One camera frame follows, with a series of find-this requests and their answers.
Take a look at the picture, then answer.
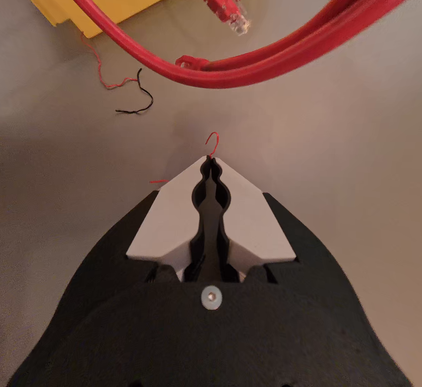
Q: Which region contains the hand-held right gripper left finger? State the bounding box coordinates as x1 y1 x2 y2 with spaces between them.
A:
126 156 211 283

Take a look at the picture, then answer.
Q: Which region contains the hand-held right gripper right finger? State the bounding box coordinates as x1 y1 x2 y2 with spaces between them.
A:
211 157 296 283

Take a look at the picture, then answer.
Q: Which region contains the thin red wire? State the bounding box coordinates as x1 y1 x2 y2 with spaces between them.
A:
80 33 138 90
149 132 220 184

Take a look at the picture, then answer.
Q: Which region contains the red ethernet cable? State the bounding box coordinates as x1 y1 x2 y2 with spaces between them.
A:
44 0 422 90

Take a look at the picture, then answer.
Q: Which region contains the thin black wire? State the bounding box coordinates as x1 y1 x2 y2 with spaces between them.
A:
115 68 154 115

